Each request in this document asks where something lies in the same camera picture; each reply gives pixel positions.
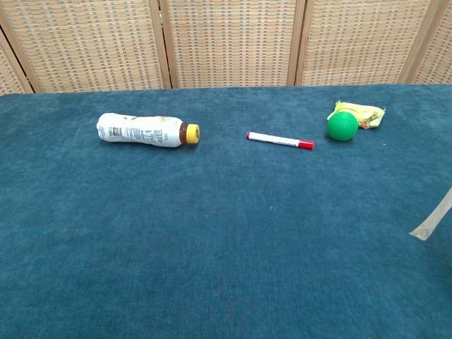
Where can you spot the yellow rectangular card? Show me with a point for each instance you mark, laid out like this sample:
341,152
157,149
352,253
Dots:
432,220

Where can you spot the red and white marker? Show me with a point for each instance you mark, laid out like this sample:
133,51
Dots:
279,140

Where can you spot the white plastic bottle yellow cap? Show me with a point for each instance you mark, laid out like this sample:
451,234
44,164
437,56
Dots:
141,131

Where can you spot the green ball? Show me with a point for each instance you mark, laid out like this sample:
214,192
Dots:
342,126

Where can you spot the woven rattan folding screen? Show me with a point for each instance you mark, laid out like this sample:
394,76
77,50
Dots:
229,42

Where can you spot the yellow snack packet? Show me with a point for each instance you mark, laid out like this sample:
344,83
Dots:
367,114

